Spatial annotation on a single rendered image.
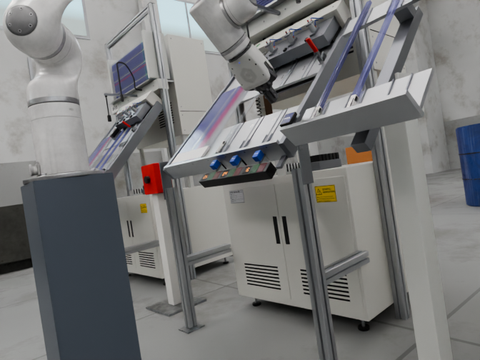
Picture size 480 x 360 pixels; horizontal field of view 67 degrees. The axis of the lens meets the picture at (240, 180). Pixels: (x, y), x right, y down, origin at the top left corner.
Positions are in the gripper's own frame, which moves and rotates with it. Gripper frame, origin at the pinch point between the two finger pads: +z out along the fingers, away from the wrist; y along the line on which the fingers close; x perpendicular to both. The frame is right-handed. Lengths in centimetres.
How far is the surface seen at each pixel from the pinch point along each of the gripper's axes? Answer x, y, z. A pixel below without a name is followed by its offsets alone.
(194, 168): -5, -50, 15
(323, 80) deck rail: 25.7, 1.0, 14.6
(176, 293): -33, -107, 71
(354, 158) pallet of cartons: 268, -174, 261
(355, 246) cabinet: -10, -2, 62
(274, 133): 0.3, -8.7, 13.3
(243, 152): -6.5, -18.6, 12.3
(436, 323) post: -37, 30, 56
